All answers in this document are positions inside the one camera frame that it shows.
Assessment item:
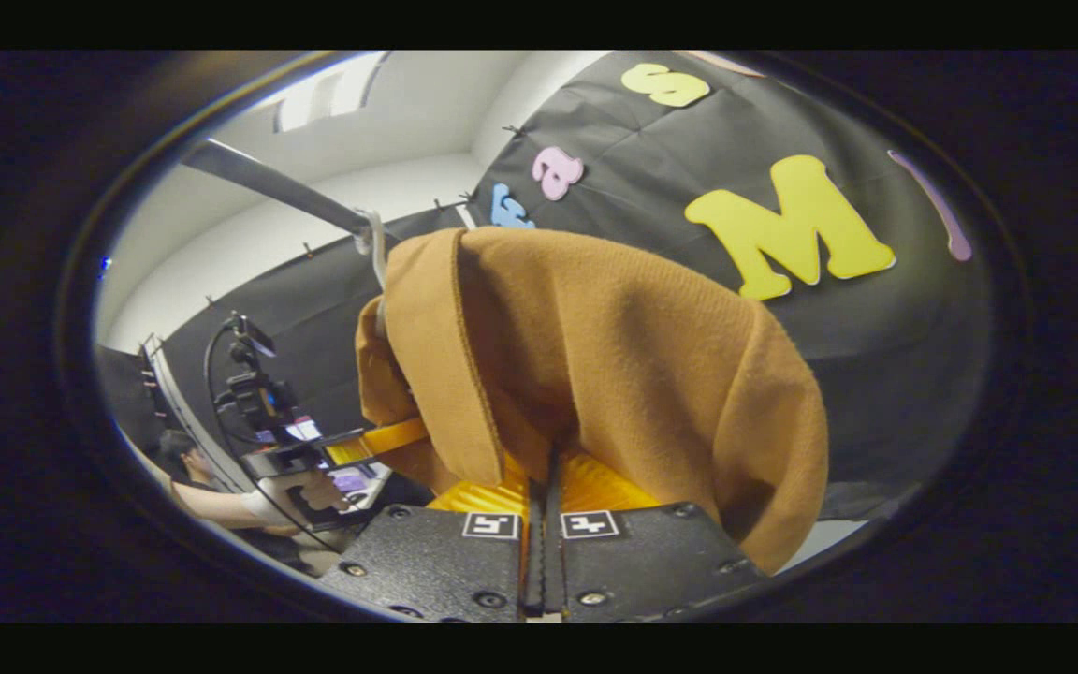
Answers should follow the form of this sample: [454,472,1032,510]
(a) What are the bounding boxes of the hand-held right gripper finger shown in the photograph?
[319,446,546,623]
[545,446,771,623]

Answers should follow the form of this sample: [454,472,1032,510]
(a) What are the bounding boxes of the white clothes hanger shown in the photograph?
[355,211,392,340]

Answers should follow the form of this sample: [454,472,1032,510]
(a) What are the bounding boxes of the brown jacket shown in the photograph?
[355,227,830,577]

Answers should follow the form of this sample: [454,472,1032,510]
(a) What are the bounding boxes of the person's head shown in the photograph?
[158,429,214,486]

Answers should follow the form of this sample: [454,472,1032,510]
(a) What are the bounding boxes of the ceiling light panel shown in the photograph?
[272,51,390,134]

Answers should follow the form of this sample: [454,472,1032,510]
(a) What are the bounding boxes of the black backdrop cloth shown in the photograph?
[95,51,994,525]

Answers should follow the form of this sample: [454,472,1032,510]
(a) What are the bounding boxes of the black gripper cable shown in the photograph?
[204,316,345,555]

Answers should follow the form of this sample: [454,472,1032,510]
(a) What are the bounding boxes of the black clothes rail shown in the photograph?
[182,139,376,235]

